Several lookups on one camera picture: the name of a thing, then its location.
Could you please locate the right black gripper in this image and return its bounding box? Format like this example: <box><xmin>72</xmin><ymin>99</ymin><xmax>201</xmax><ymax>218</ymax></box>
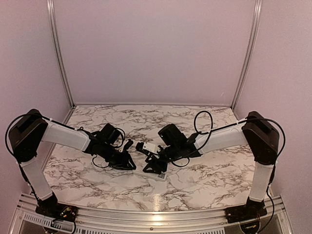
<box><xmin>142</xmin><ymin>143</ymin><xmax>180</xmax><ymax>175</ymax></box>

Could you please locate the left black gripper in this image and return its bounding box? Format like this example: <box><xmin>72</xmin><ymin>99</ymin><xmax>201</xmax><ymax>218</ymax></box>
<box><xmin>100</xmin><ymin>143</ymin><xmax>137</xmax><ymax>170</ymax></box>

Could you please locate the white remote control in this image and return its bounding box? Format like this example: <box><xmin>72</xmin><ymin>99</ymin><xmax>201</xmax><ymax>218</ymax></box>
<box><xmin>132</xmin><ymin>170</ymin><xmax>167</xmax><ymax>182</ymax></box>

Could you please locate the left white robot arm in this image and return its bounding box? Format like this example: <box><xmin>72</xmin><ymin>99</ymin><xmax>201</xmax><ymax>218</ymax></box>
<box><xmin>4</xmin><ymin>109</ymin><xmax>137</xmax><ymax>217</ymax></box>

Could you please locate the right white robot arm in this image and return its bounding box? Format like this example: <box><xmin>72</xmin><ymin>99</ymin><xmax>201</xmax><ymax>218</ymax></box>
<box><xmin>136</xmin><ymin>111</ymin><xmax>286</xmax><ymax>218</ymax></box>

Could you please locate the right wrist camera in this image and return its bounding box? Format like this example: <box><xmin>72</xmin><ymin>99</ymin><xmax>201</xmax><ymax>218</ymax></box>
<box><xmin>136</xmin><ymin>142</ymin><xmax>158</xmax><ymax>154</ymax></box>

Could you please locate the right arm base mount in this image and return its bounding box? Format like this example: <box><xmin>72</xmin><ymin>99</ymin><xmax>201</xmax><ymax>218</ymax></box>
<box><xmin>225</xmin><ymin>204</ymin><xmax>267</xmax><ymax>223</ymax></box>

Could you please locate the aluminium front rail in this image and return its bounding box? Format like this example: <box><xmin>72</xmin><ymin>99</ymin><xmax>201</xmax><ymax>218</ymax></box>
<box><xmin>9</xmin><ymin>194</ymin><xmax>293</xmax><ymax>234</ymax></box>

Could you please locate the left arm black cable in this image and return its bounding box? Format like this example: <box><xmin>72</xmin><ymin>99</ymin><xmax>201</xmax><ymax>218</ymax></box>
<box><xmin>5</xmin><ymin>114</ymin><xmax>126</xmax><ymax>169</ymax></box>

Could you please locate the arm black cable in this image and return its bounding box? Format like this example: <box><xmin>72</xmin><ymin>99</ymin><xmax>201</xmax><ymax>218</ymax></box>
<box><xmin>170</xmin><ymin>110</ymin><xmax>286</xmax><ymax>169</ymax></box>
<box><xmin>5</xmin><ymin>114</ymin><xmax>126</xmax><ymax>169</ymax></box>

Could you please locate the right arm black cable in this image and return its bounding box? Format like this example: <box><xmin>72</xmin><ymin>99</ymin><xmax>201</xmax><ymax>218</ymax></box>
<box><xmin>170</xmin><ymin>110</ymin><xmax>286</xmax><ymax>169</ymax></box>

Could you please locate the left aluminium corner post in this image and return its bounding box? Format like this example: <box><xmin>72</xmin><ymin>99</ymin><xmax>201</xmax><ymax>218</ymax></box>
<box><xmin>46</xmin><ymin>0</ymin><xmax>75</xmax><ymax>109</ymax></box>

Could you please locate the aluminium corner post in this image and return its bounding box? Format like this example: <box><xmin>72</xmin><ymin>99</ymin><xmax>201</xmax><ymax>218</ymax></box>
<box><xmin>231</xmin><ymin>0</ymin><xmax>263</xmax><ymax>111</ymax></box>
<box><xmin>46</xmin><ymin>0</ymin><xmax>75</xmax><ymax>109</ymax></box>

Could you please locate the right aluminium corner post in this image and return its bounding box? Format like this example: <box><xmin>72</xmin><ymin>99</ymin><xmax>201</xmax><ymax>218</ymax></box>
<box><xmin>231</xmin><ymin>0</ymin><xmax>263</xmax><ymax>111</ymax></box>

